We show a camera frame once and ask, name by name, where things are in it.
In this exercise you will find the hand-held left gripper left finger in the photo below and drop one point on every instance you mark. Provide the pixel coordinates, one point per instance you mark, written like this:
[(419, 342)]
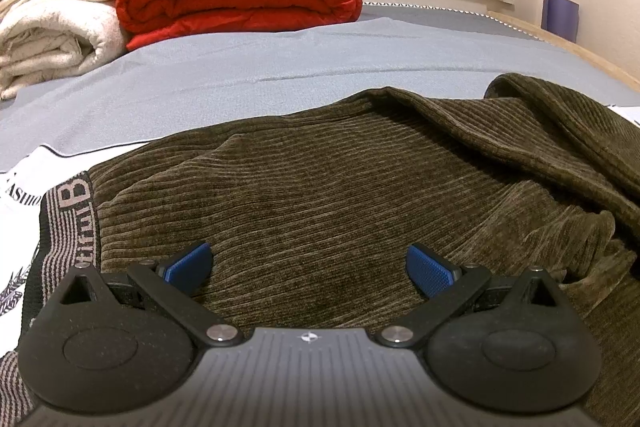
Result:
[(187, 264)]

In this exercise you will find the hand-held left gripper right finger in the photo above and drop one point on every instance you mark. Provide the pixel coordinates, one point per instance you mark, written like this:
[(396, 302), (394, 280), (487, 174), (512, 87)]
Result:
[(430, 267)]

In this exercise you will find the white printed sheet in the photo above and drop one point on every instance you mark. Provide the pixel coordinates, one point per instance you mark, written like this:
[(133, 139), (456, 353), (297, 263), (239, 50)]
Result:
[(25, 187)]

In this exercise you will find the grey bed sheet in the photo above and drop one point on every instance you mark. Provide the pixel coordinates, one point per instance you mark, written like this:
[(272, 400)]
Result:
[(300, 57)]

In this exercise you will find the cream folded blanket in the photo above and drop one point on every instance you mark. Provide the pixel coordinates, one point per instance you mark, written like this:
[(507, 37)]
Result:
[(55, 17)]

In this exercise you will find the purple mat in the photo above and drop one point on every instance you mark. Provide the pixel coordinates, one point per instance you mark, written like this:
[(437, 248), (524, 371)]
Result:
[(561, 17)]

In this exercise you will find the wooden bed frame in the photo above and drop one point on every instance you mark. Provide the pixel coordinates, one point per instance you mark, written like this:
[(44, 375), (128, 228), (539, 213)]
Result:
[(575, 52)]

